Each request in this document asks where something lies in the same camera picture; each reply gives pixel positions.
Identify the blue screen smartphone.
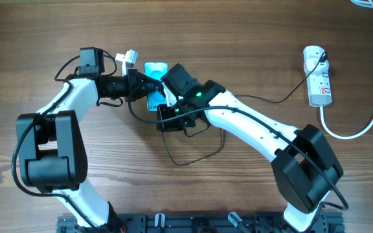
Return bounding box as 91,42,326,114
144,61,168,113

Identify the black charging cable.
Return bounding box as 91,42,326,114
161,50,328,166

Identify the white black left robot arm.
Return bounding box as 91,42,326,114
12,47,163,232

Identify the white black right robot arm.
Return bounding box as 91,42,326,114
160,64,343,232

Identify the white charger adapter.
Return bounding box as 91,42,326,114
303,45,330,75

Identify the white power strip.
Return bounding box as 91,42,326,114
305,60,332,107

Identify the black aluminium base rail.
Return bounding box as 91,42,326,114
56,212,345,233

